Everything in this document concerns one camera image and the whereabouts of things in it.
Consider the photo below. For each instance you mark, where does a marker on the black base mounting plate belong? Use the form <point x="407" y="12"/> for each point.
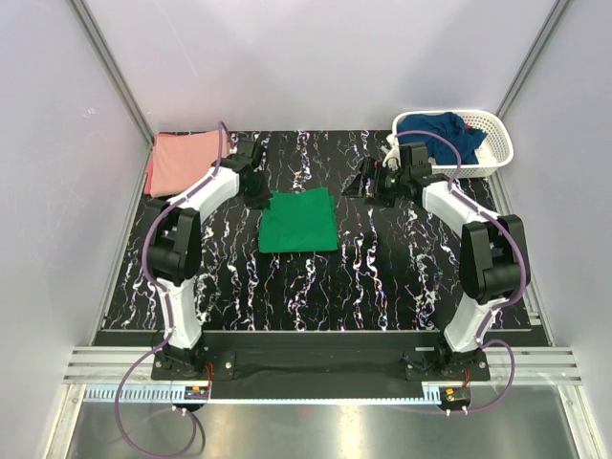
<point x="340" y="362"/>

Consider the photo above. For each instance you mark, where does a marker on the white perforated plastic basket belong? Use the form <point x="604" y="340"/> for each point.
<point x="496" y="150"/>

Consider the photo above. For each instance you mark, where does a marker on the folded pink t shirt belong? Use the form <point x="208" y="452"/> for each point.
<point x="179" y="161"/>

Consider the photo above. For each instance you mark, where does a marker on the green t shirt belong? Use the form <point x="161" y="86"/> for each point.
<point x="299" y="222"/>

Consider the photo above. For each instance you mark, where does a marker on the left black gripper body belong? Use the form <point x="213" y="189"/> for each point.
<point x="258" y="195"/>

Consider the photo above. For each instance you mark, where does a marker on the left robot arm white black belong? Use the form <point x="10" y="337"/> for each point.
<point x="172" y="248"/>

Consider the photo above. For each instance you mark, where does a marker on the white slotted cable duct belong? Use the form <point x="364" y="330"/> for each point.
<point x="220" y="394"/>

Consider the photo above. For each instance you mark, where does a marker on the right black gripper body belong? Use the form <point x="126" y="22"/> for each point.
<point x="387" y="184"/>

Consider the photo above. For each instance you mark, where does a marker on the blue t shirt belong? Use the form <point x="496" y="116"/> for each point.
<point x="441" y="130"/>

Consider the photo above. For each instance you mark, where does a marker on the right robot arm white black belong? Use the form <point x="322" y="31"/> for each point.
<point x="493" y="261"/>

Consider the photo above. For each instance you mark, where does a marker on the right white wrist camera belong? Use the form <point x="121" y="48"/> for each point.
<point x="392" y="158"/>

